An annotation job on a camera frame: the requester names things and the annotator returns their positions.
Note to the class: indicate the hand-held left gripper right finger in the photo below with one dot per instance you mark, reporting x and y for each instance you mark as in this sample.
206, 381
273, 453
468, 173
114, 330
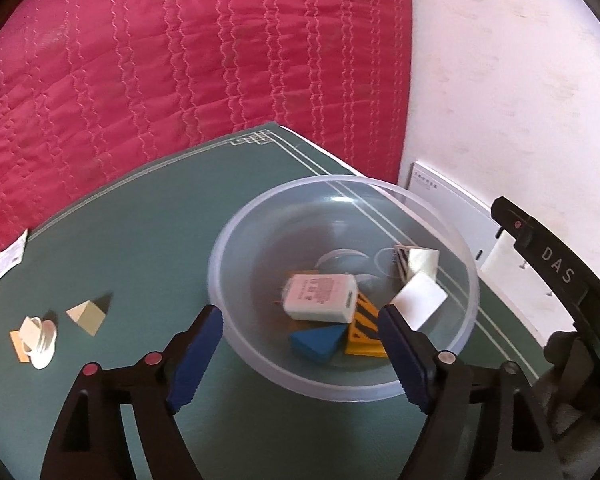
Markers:
402, 355

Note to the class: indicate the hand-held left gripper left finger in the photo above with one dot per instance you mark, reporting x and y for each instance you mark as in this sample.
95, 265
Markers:
195, 360

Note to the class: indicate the orange black-patterned triangular block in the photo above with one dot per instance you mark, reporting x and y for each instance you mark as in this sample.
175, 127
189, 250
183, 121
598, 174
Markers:
362, 330

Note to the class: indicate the white wooden block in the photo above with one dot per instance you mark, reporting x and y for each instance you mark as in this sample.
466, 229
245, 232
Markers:
422, 300

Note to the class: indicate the blue wooden block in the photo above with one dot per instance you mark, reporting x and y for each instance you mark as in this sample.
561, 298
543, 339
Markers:
315, 342

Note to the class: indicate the white marbled triangular block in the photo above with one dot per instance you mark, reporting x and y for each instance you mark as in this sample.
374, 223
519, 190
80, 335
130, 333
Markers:
422, 260

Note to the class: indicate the white charger adapter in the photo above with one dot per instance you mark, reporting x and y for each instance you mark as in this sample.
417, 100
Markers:
320, 295

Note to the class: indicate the clear plastic bowl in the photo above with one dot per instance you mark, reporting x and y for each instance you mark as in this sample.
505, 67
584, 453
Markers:
280, 240

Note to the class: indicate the natural wooden triangular block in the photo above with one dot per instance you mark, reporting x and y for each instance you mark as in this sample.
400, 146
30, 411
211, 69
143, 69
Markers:
87, 317

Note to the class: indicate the white flat box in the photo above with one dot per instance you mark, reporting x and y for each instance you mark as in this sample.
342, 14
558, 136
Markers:
445, 205

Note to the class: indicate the green table mat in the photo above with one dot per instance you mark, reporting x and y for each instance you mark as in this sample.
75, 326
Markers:
155, 240

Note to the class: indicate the white threaded plastic cap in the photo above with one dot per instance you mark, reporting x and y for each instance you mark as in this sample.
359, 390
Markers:
37, 335

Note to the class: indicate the yellow flat wooden block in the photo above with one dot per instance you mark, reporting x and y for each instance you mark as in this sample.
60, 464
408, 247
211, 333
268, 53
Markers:
17, 347

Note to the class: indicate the white paper card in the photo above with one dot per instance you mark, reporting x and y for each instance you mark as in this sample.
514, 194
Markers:
10, 255

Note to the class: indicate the red quilted blanket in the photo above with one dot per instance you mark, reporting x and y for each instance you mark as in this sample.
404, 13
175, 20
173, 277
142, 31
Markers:
180, 60

